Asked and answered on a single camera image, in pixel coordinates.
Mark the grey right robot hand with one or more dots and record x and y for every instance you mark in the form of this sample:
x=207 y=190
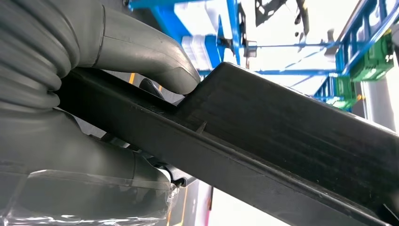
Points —
x=134 y=40

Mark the blue steel shelf rack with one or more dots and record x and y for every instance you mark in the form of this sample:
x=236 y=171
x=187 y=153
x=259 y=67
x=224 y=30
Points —
x=346 y=59
x=233 y=31

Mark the white plastic bin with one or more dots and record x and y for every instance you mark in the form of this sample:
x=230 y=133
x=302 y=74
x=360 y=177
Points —
x=193 y=18

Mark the clear plastic film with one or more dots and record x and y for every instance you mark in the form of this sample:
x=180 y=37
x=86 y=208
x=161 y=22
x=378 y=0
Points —
x=93 y=199

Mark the green plastic crate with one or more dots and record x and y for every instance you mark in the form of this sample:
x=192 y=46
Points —
x=374 y=59
x=344 y=93

